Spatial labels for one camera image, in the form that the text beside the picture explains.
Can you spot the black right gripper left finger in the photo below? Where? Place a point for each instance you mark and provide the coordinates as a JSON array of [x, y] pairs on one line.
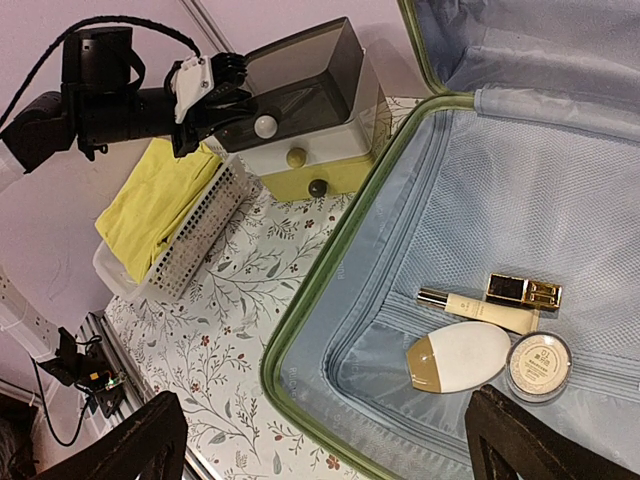
[[149, 444]]

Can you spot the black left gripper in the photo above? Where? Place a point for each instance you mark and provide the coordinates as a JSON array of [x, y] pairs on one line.
[[102, 94]]

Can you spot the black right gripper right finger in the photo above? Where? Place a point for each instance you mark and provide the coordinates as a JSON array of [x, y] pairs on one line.
[[507, 442]]

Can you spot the white plastic mesh basket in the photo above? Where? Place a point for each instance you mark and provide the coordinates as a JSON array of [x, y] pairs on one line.
[[169, 276]]

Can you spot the plain yellow garment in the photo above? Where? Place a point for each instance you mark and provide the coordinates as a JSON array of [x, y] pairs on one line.
[[142, 219]]

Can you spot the drawer cabinet with dark top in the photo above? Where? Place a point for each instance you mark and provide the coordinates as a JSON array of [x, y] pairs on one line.
[[321, 116]]

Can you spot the green hard-shell suitcase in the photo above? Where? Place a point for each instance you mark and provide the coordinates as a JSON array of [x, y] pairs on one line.
[[524, 162]]

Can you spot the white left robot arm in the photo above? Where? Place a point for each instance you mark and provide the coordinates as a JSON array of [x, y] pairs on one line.
[[42, 129]]

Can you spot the round cream compact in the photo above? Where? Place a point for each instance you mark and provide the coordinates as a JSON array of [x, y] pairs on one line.
[[538, 367]]

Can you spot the floral white tablecloth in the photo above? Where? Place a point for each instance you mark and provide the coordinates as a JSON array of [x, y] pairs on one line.
[[207, 346]]

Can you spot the beige oval compact case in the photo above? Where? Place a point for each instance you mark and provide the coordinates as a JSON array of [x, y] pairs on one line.
[[457, 357]]

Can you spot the slim gold cosmetic pencil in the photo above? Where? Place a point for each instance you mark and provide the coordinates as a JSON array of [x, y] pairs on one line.
[[516, 320]]

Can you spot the black gold lipstick tube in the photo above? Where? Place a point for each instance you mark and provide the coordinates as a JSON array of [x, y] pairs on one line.
[[522, 292]]

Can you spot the aluminium front rail frame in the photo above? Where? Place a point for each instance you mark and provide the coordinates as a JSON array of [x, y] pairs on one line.
[[112, 407]]

